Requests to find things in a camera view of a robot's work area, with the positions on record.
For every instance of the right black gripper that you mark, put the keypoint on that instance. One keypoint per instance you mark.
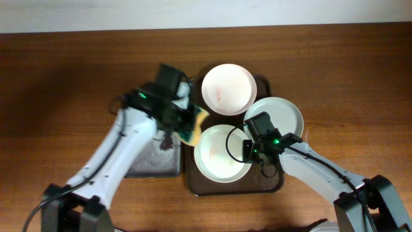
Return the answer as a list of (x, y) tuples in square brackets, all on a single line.
[(246, 153)]

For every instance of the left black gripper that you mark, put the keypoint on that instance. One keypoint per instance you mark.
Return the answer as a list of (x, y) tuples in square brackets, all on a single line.
[(183, 122)]

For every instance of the yellow green sponge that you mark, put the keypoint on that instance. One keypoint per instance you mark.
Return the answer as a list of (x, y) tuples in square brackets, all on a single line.
[(191, 133)]

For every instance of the pale green plate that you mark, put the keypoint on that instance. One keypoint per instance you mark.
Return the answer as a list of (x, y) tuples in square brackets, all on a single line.
[(284, 115)]

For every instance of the white plate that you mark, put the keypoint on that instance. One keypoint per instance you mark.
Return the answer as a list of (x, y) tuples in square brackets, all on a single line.
[(218, 154)]

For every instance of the pink plate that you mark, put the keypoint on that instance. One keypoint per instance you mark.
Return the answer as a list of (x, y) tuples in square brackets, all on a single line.
[(229, 89)]

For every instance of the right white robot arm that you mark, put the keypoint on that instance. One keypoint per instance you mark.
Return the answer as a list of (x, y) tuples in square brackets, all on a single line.
[(360, 204)]

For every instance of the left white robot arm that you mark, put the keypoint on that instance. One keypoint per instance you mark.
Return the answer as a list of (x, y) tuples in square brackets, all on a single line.
[(83, 203)]

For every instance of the small metal tray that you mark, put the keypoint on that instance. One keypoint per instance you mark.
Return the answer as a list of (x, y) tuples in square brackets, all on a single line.
[(160, 158)]

